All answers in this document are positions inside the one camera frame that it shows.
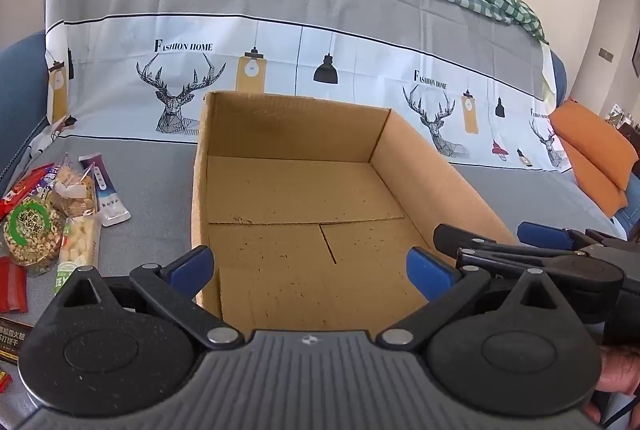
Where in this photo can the black snack packet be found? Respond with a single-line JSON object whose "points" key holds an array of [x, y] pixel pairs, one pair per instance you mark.
{"points": [[11, 342]]}

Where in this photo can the person's right hand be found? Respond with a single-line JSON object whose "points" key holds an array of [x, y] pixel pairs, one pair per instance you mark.
{"points": [[622, 370]]}

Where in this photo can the orange cushion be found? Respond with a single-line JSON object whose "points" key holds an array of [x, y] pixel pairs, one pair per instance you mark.
{"points": [[595, 145]]}

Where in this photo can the cardboard box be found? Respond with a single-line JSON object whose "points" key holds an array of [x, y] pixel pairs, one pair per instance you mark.
{"points": [[300, 190]]}

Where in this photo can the red chips packet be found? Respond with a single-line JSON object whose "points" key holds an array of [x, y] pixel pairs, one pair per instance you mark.
{"points": [[20, 195]]}

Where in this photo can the wall switch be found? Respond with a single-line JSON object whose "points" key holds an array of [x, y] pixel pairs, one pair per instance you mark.
{"points": [[606, 54]]}

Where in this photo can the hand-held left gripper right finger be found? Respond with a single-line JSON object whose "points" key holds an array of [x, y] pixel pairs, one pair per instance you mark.
{"points": [[430, 271]]}

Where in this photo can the green peanuts packet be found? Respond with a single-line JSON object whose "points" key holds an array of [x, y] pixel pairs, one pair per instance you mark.
{"points": [[32, 235]]}

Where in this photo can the long purple white packet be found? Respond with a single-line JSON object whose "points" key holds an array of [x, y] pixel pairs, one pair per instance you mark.
{"points": [[107, 200]]}

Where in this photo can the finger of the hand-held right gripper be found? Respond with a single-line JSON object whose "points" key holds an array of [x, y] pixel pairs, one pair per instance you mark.
{"points": [[480, 250], [545, 236]]}

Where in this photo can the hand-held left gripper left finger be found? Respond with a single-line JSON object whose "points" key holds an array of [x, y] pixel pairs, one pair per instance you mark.
{"points": [[192, 269]]}

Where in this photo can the dark red snack packet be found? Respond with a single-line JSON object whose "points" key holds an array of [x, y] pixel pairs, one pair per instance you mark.
{"points": [[12, 285]]}

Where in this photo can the small red wrapper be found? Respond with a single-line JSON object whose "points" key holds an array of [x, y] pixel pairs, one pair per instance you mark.
{"points": [[4, 382]]}

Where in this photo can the purple snack packet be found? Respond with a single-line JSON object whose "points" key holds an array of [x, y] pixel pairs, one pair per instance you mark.
{"points": [[50, 177]]}

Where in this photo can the clear biscuit packet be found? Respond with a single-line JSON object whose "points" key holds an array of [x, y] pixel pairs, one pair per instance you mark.
{"points": [[72, 195]]}

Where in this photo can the white candy packet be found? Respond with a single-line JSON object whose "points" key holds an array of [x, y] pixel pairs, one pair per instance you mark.
{"points": [[77, 245]]}

